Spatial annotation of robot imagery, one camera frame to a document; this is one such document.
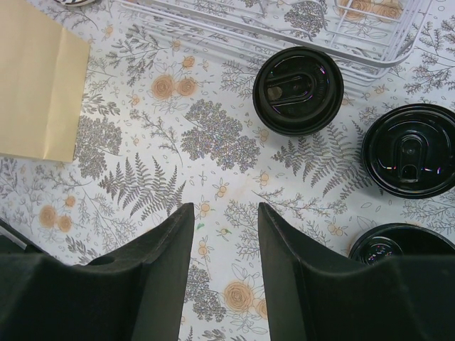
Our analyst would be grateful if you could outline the white wire dish rack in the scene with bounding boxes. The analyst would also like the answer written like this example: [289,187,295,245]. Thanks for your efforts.
[120,1,432,85]

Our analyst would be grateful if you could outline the striped black white plate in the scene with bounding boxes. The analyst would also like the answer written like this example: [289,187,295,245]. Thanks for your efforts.
[54,0,96,7]

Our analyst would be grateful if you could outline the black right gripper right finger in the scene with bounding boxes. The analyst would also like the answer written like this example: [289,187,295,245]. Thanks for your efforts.
[258,203,454,340]

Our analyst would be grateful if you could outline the stack of black lids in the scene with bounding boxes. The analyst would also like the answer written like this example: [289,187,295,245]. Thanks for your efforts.
[362,103,454,199]

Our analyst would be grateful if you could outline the floral table mat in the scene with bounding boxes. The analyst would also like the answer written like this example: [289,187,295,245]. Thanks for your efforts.
[1,1,454,340]

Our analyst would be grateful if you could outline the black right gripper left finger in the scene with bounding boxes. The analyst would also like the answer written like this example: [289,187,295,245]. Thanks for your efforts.
[1,203,195,340]

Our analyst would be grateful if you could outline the brown paper bag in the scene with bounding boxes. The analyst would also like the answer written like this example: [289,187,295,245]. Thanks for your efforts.
[1,1,90,162]

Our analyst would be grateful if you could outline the stack of black cups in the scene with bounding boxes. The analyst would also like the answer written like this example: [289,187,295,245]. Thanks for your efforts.
[348,223,454,265]

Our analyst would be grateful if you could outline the black cup lid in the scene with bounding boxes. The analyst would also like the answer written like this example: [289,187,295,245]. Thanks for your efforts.
[252,46,344,137]

